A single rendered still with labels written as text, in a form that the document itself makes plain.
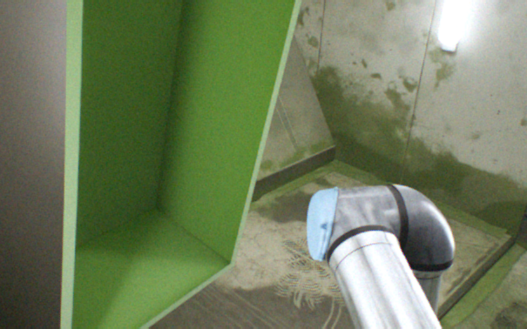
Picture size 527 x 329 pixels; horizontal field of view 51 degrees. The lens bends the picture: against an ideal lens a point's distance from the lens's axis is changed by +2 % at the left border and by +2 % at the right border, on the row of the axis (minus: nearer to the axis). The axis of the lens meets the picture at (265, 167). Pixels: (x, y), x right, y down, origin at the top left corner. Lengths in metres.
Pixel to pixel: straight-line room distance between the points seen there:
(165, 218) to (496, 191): 1.73
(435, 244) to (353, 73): 2.26
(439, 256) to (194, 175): 0.88
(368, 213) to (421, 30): 2.10
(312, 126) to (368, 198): 2.33
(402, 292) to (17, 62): 0.68
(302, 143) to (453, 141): 0.82
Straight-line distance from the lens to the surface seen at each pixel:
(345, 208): 0.87
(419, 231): 0.92
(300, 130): 3.13
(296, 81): 3.22
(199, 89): 1.51
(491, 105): 2.80
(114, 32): 1.37
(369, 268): 0.80
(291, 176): 3.03
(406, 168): 3.09
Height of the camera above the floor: 1.45
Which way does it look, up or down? 26 degrees down
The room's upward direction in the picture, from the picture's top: 4 degrees clockwise
